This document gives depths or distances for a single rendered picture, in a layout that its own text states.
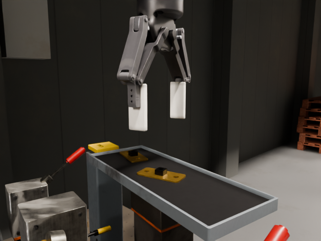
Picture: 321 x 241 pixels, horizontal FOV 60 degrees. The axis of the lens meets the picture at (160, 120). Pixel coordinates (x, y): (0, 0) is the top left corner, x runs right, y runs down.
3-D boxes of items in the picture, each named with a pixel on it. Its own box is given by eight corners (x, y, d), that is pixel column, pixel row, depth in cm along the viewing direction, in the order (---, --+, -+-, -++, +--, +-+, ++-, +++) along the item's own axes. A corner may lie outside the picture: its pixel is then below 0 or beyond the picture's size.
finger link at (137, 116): (147, 83, 41) (144, 83, 40) (147, 130, 42) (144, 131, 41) (130, 83, 42) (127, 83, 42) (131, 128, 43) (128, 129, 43)
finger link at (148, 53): (169, 32, 45) (166, 25, 44) (145, 87, 40) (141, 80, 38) (149, 34, 46) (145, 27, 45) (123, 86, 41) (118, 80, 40)
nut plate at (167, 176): (135, 174, 50) (135, 168, 50) (146, 168, 53) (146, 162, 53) (177, 183, 46) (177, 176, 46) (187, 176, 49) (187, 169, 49)
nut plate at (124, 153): (118, 152, 64) (118, 147, 64) (133, 150, 66) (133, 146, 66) (132, 162, 57) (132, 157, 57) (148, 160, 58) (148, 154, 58)
